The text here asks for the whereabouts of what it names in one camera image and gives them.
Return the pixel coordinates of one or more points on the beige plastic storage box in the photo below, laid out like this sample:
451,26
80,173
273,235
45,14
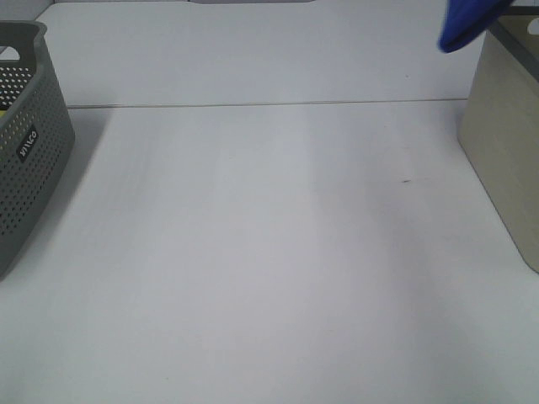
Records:
499,129

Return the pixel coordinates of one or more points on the grey perforated plastic basket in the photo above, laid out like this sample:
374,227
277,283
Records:
37,136

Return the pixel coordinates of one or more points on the blue towel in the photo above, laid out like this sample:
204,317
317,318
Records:
465,20

